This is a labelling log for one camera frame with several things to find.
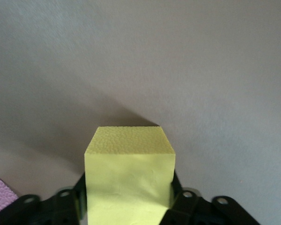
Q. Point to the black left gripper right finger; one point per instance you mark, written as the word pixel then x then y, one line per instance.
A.
pixel 213 211

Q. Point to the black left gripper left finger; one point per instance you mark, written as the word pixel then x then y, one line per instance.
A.
pixel 37 211

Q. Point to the pink foam cube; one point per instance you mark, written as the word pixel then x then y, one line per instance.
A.
pixel 2 197

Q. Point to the yellow foam cube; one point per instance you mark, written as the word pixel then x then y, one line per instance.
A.
pixel 131 175

